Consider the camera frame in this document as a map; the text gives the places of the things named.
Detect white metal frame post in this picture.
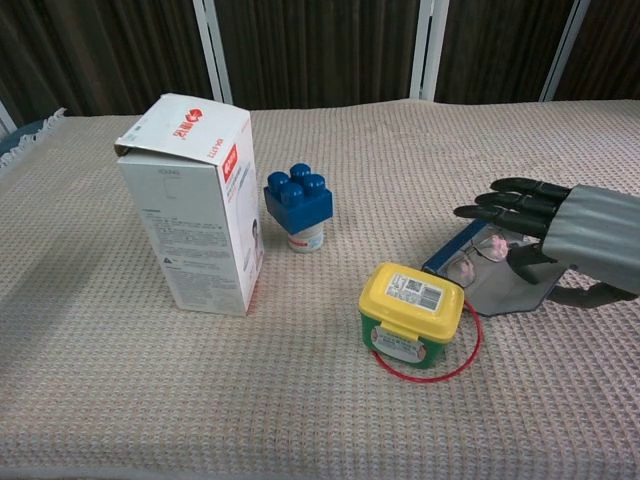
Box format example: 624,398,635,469
0,99,19,137
192,0,234,105
408,0,449,102
537,0,592,103

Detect beige waffle tablecloth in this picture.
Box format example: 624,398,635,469
0,98,640,480

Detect white carton box red print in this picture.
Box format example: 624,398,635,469
113,92,266,317

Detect blue table padding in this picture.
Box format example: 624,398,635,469
0,117,54,157

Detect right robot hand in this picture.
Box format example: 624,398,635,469
453,177,640,311

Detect blue grey glasses case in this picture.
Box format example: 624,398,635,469
421,218,570,317

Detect yellow lid green container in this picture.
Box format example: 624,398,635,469
358,261,485,385

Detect blue toy building block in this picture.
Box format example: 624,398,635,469
263,163,334,254

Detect eyeglasses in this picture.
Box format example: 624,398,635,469
446,234,512,290

